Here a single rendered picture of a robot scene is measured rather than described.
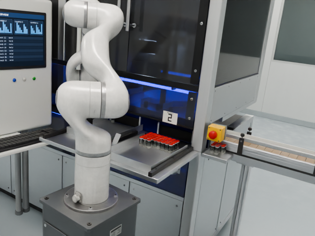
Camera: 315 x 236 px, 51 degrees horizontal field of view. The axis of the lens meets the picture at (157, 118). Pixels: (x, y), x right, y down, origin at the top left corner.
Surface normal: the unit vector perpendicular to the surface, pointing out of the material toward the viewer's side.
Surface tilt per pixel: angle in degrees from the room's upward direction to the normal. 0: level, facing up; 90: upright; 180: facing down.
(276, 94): 90
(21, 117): 90
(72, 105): 86
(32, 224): 0
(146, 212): 90
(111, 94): 58
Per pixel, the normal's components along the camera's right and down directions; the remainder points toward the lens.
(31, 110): 0.79, 0.24
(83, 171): -0.26, 0.25
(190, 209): -0.51, 0.19
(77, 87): 0.17, -0.51
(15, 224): 0.09, -0.96
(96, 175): 0.37, 0.29
